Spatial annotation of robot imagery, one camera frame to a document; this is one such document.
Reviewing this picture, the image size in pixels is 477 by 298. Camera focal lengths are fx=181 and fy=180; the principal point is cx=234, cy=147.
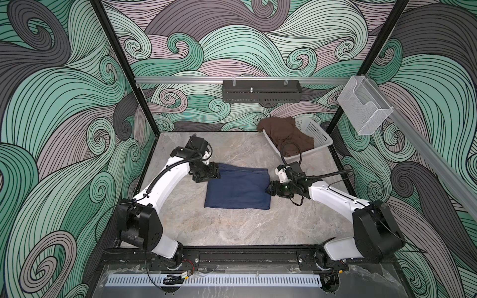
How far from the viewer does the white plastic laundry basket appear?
41.3 inches

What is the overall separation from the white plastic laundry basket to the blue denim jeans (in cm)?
21

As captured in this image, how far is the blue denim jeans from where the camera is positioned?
0.88 m
